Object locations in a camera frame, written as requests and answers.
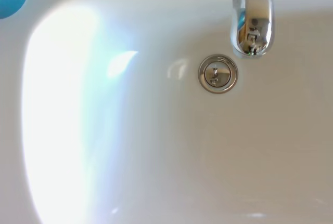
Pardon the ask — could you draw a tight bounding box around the white ceramic sink basin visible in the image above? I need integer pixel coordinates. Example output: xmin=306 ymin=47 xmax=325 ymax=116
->
xmin=0 ymin=0 xmax=333 ymax=224

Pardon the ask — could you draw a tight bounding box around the chrome sink drain plug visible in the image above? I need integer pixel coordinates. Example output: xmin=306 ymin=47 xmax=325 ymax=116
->
xmin=199 ymin=54 xmax=239 ymax=95

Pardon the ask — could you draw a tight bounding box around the chrome sink faucet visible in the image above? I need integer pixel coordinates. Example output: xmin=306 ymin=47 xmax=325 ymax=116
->
xmin=225 ymin=0 xmax=276 ymax=59

